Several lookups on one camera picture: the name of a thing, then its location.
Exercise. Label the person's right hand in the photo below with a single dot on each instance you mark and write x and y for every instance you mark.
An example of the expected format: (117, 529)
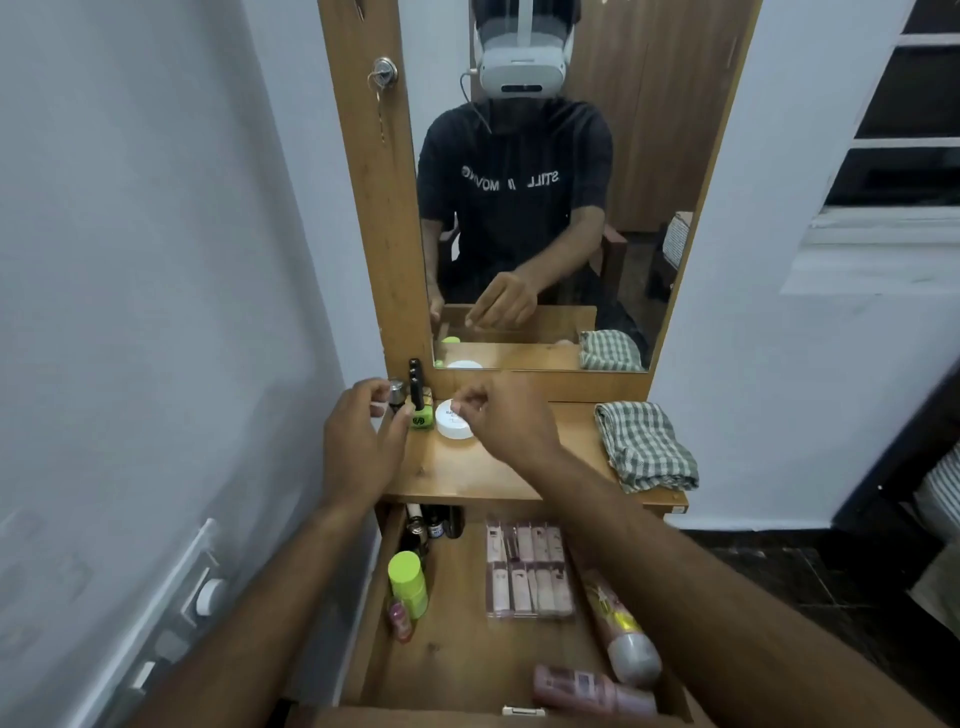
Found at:
(514, 420)

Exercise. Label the person's left hand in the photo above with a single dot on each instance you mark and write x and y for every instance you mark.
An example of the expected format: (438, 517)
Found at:
(356, 457)

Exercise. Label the person's right fingers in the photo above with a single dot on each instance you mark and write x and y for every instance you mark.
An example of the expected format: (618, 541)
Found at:
(474, 396)

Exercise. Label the person's left thumb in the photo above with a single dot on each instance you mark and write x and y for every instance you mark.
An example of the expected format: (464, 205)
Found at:
(398, 442)

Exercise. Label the small silver-capped dark bottle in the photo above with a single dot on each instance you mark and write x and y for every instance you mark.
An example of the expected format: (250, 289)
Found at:
(397, 393)

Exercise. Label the person's right forearm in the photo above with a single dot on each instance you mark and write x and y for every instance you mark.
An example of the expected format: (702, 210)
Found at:
(720, 622)

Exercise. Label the person's left forearm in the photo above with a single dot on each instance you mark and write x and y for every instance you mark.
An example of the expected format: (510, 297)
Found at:
(255, 637)

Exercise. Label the green bottle with black cap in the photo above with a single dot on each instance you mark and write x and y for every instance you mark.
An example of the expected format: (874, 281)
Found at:
(421, 415)

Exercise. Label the white round jar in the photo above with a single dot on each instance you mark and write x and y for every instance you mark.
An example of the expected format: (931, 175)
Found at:
(451, 426)

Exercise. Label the black cosmetic tube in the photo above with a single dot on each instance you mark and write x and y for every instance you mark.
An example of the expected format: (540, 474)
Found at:
(415, 368)

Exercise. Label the brown bottle with white cap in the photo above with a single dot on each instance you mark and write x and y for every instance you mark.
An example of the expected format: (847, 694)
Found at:
(416, 529)

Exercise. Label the bottle with lime green cap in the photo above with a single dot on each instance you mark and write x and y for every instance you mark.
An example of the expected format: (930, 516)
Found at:
(409, 581)

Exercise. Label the green checked cloth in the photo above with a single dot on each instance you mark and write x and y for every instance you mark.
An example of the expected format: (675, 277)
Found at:
(645, 446)

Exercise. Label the small pink bottle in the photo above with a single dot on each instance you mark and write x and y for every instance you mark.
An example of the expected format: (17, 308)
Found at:
(400, 622)

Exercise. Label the clear box of pink sachets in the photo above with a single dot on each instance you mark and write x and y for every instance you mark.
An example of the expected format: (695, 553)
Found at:
(529, 571)

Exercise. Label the wooden dressing table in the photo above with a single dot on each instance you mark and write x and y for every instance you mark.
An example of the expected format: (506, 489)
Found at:
(382, 225)

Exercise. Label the wooden drawer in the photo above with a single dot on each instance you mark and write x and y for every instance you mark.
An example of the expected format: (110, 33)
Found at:
(465, 652)

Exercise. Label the small white drawer latch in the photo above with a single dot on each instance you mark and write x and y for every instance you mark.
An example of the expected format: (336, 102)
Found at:
(523, 710)

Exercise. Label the metal lock with key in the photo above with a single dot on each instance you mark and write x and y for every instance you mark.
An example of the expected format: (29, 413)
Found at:
(384, 73)

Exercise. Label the mirror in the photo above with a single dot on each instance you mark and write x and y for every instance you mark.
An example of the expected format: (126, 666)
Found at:
(660, 112)

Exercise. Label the dark wooden furniture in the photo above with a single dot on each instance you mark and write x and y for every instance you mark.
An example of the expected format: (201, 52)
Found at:
(885, 480)

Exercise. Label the striped fabric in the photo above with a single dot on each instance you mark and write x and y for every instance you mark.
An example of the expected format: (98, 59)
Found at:
(941, 495)

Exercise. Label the white wall switch panel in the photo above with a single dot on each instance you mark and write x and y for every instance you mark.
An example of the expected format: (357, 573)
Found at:
(180, 600)

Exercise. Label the window with white frame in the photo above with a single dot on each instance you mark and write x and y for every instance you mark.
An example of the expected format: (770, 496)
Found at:
(892, 150)

